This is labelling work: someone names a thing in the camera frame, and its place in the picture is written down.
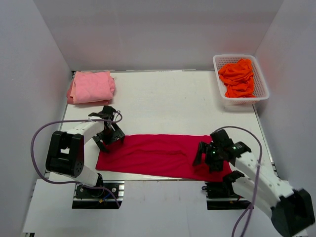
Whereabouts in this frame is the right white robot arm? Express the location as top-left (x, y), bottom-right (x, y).
top-left (193, 127), bottom-right (316, 237)

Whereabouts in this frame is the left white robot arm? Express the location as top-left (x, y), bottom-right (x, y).
top-left (45, 106), bottom-right (125, 197)

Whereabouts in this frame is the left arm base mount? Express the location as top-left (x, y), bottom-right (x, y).
top-left (72, 181), bottom-right (124, 210)

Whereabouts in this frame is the crimson red t shirt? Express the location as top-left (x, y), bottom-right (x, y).
top-left (96, 134), bottom-right (232, 182)

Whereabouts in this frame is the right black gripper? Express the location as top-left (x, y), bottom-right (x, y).
top-left (193, 141), bottom-right (224, 171)

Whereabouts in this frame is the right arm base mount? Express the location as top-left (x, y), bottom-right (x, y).
top-left (201, 182), bottom-right (250, 210)

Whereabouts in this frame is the orange t shirt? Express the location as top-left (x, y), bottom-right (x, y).
top-left (218, 59), bottom-right (255, 98)

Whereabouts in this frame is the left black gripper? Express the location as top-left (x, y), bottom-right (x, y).
top-left (93, 121), bottom-right (125, 153)

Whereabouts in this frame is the white plastic basket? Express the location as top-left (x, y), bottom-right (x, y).
top-left (213, 54), bottom-right (269, 106)

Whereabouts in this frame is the folded pink t shirt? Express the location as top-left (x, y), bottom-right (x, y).
top-left (67, 71), bottom-right (116, 104)

